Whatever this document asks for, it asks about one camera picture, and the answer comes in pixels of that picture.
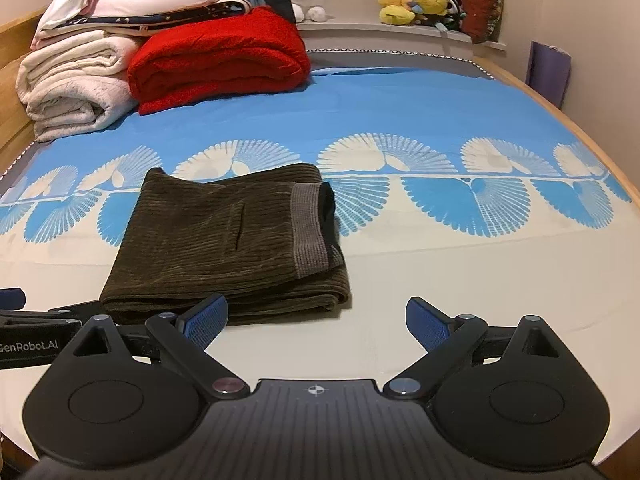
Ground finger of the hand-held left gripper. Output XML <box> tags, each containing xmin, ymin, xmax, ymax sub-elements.
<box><xmin>0</xmin><ymin>300</ymin><xmax>102</xmax><ymax>326</ymax></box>
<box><xmin>0</xmin><ymin>287</ymin><xmax>27</xmax><ymax>312</ymax></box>

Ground purple flat board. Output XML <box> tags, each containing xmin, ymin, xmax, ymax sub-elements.
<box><xmin>530</xmin><ymin>41</ymin><xmax>572</xmax><ymax>110</ymax></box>

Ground yellow plush toy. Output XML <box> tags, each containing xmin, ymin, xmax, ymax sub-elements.
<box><xmin>378</xmin><ymin>0</ymin><xmax>417</xmax><ymax>26</ymax></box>

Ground brown corduroy pants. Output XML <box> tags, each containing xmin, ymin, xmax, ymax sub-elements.
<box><xmin>99</xmin><ymin>162</ymin><xmax>351</xmax><ymax>327</ymax></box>

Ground white folded cloth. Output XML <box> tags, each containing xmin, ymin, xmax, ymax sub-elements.
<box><xmin>32</xmin><ymin>0</ymin><xmax>108</xmax><ymax>50</ymax></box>

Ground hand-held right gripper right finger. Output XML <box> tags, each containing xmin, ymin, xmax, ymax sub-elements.
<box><xmin>382</xmin><ymin>296</ymin><xmax>564</xmax><ymax>402</ymax></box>

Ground red folded blanket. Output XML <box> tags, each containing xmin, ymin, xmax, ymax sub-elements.
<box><xmin>126</xmin><ymin>5</ymin><xmax>312</xmax><ymax>116</ymax></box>

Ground white window sill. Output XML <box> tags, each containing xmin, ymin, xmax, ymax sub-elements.
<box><xmin>299</xmin><ymin>14</ymin><xmax>507</xmax><ymax>59</ymax></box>

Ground wooden bed frame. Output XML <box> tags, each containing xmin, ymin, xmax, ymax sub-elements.
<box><xmin>0</xmin><ymin>7</ymin><xmax>640</xmax><ymax>203</ymax></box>

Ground dark red cushion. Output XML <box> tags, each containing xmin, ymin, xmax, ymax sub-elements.
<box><xmin>460</xmin><ymin>0</ymin><xmax>504</xmax><ymax>45</ymax></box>

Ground cream folded blanket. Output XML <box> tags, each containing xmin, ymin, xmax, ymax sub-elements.
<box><xmin>15</xmin><ymin>30</ymin><xmax>144</xmax><ymax>144</ymax></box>

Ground blue fan-print bed sheet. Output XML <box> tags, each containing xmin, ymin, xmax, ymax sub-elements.
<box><xmin>0</xmin><ymin>66</ymin><xmax>637</xmax><ymax>462</ymax></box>

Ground dark star-print cloth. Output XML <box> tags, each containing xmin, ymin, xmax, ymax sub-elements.
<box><xmin>37</xmin><ymin>0</ymin><xmax>257</xmax><ymax>39</ymax></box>

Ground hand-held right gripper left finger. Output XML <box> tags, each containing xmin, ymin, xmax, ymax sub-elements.
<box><xmin>74</xmin><ymin>293</ymin><xmax>251</xmax><ymax>402</ymax></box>

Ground black and white plush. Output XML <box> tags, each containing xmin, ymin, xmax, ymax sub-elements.
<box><xmin>439</xmin><ymin>0</ymin><xmax>467</xmax><ymax>32</ymax></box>

